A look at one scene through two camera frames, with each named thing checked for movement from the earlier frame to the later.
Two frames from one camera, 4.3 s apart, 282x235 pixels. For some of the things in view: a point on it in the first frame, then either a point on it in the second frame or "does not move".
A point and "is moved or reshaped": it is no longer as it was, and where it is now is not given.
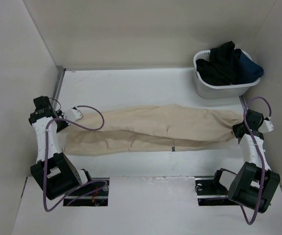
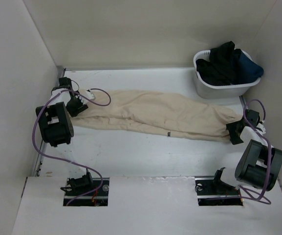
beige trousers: x=143 y=128 is moved or reshaped
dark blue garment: x=248 y=71 does not move
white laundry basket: x=207 y=90 does not move
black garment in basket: x=221 y=69 does not move
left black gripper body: x=61 y=124 to x=75 y=105
